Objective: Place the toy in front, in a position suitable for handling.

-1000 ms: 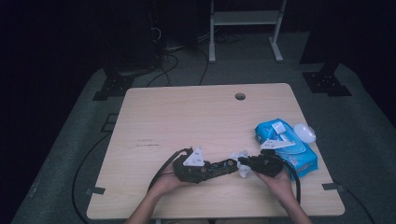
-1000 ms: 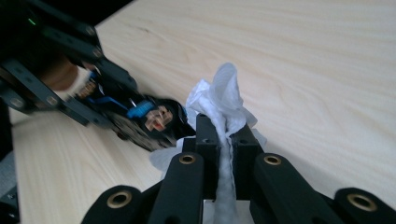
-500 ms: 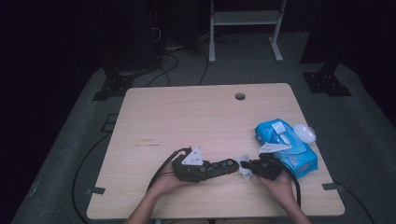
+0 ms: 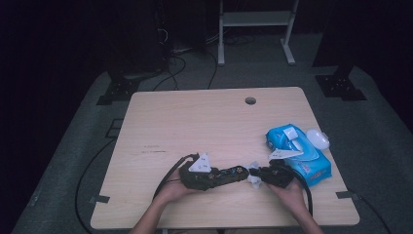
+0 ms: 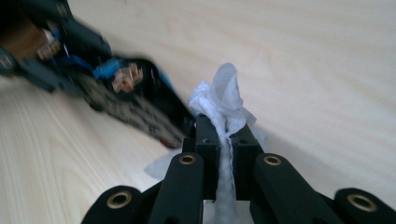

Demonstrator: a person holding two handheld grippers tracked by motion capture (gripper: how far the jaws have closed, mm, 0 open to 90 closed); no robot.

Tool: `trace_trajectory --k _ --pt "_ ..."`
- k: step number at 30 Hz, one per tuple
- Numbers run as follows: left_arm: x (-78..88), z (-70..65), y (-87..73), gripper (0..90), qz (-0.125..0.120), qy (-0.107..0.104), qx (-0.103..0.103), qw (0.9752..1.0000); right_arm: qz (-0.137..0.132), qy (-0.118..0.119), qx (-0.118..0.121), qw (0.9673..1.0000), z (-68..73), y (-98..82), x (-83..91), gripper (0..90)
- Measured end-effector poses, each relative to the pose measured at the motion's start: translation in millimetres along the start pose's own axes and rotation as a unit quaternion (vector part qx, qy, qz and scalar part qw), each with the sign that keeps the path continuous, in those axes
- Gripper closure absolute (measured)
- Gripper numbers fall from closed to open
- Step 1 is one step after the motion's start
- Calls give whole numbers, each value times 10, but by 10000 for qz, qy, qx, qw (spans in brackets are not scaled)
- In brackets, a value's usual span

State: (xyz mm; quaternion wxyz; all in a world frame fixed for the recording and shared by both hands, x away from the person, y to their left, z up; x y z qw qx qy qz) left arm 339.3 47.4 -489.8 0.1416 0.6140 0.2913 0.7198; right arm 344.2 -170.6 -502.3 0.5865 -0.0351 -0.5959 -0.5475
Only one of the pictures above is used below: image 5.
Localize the white wet wipe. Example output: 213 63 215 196
144 62 269 224

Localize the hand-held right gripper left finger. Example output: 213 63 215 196
148 113 224 224

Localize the blue toy car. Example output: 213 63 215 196
78 56 196 149

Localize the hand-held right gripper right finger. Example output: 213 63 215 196
231 122 344 224

